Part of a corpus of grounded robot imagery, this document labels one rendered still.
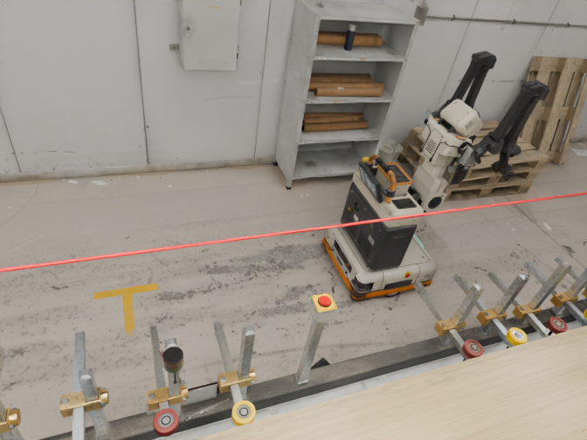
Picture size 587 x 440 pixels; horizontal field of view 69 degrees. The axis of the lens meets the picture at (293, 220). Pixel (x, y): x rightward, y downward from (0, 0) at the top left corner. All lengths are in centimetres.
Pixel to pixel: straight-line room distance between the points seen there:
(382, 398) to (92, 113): 305
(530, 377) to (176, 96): 313
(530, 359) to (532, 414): 26
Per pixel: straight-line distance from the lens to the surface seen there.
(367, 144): 439
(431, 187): 296
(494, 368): 200
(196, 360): 274
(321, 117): 405
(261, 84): 392
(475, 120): 281
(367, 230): 293
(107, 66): 367
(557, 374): 216
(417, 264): 321
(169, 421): 158
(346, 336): 296
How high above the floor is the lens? 234
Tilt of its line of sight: 39 degrees down
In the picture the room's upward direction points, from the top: 11 degrees clockwise
